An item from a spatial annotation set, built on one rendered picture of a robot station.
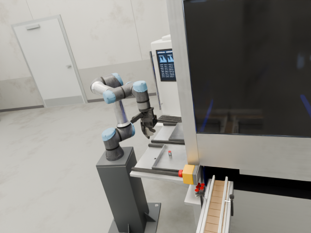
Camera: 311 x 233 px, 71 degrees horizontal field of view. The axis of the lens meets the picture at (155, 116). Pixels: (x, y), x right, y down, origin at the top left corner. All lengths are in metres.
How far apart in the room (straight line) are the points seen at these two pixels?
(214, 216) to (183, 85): 0.59
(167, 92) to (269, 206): 1.37
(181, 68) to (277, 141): 0.52
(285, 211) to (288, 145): 0.39
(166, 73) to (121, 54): 3.34
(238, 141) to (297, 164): 0.26
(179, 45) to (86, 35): 4.77
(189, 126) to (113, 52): 4.52
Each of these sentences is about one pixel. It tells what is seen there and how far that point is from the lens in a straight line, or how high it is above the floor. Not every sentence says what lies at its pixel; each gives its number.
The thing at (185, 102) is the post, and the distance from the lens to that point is 1.03.
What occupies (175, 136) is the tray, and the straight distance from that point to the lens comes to 1.75.
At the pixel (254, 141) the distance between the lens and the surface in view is 1.09.
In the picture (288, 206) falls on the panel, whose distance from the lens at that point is 1.33.
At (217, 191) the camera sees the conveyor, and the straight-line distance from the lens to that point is 1.19.
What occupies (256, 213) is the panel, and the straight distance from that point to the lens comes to 1.38.
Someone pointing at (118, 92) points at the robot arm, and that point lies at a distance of 1.26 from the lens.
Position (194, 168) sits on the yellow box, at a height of 1.03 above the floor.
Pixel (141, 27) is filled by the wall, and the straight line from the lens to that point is 5.21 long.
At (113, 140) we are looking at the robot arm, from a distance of 1.73.
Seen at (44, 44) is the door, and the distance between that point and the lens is 6.19.
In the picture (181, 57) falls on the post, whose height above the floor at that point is 1.59.
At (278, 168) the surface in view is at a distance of 1.18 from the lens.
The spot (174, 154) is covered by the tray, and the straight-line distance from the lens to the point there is 1.55.
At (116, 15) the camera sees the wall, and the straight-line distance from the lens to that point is 5.34.
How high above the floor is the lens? 1.76
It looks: 24 degrees down
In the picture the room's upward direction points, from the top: 11 degrees counter-clockwise
